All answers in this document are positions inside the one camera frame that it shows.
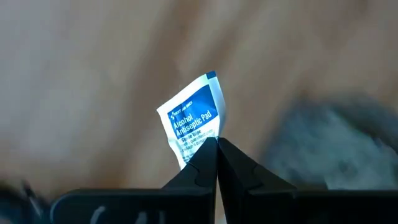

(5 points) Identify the dark clear plastic tray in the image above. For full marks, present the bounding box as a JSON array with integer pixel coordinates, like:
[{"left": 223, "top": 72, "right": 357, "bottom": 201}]
[{"left": 261, "top": 93, "right": 398, "bottom": 191}]

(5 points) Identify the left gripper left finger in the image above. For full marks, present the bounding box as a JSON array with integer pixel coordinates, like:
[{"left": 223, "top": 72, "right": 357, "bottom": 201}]
[{"left": 51, "top": 137, "right": 218, "bottom": 224}]

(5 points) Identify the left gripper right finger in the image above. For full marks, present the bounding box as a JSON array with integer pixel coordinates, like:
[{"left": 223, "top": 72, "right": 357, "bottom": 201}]
[{"left": 218, "top": 138, "right": 398, "bottom": 224}]

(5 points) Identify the blue white alcohol pad packet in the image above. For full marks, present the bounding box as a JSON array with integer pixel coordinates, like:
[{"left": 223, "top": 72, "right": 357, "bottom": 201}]
[{"left": 156, "top": 70, "right": 227, "bottom": 171}]

